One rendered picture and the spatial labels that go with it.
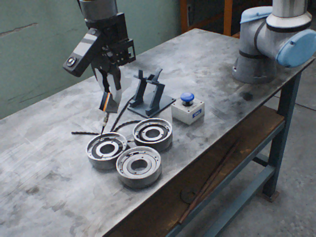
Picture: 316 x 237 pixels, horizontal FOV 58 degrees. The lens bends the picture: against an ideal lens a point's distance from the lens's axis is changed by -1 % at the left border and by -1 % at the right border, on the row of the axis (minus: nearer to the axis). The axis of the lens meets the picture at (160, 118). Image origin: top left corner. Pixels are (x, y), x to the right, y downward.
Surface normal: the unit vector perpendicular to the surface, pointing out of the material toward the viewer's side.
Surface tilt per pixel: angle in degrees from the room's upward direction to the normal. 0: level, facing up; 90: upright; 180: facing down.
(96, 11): 90
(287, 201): 0
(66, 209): 0
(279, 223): 0
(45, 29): 90
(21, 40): 90
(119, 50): 90
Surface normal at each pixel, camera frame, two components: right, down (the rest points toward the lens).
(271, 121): -0.09, -0.80
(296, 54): 0.35, 0.64
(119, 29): 0.73, 0.36
